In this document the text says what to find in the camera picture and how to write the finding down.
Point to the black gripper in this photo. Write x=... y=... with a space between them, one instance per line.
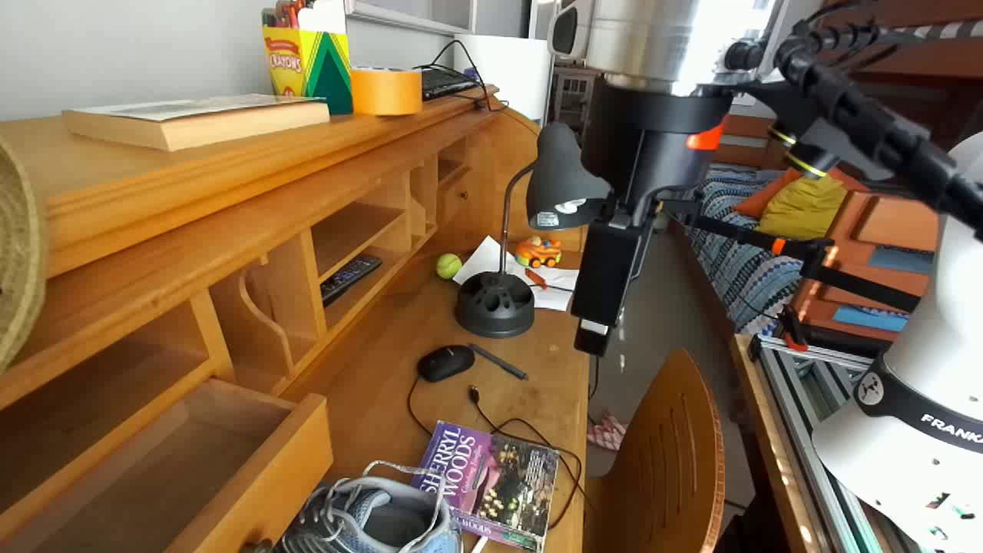
x=654 y=132

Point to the black computer mouse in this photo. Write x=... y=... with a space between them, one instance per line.
x=445 y=364

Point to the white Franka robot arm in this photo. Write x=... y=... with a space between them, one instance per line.
x=922 y=358

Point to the orange toy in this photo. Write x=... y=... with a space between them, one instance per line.
x=538 y=251

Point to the grey round device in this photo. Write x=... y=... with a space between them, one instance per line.
x=497 y=305

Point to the striped blue blanket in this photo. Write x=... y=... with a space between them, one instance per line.
x=737 y=277

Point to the grey pen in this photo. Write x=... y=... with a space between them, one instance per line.
x=498 y=364

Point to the pink item on floor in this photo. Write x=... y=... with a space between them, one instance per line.
x=605 y=432

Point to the yellow tennis ball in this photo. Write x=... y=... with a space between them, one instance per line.
x=445 y=265

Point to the wooden chair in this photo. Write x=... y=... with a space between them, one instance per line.
x=664 y=461

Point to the yellow pillow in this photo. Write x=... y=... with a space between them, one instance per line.
x=804 y=211

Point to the purple paperback book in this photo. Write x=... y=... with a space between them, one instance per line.
x=494 y=481

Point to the white box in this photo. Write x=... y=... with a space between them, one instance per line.
x=507 y=71

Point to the table with aluminium rails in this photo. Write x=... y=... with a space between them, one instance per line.
x=809 y=410

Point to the black remote control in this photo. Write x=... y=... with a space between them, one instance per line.
x=350 y=277

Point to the black metal stand bar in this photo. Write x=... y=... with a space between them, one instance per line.
x=860 y=280

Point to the black electronic device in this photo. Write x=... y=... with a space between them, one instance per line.
x=445 y=82

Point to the orange tape roll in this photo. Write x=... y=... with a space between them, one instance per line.
x=384 y=93

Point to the orange patchwork quilt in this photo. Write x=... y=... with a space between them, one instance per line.
x=893 y=220

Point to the wooden roll-top desk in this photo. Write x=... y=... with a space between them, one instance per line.
x=307 y=196

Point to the grey sneaker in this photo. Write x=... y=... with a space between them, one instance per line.
x=370 y=518

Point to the yellow green crayon box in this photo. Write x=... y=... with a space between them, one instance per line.
x=307 y=61

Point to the wooden bunk bed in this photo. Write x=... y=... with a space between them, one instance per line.
x=927 y=65

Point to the beige hardcover book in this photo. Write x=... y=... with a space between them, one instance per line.
x=194 y=122

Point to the open wooden drawer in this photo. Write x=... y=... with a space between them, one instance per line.
x=205 y=481

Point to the woven straw basket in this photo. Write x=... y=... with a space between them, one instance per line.
x=17 y=256

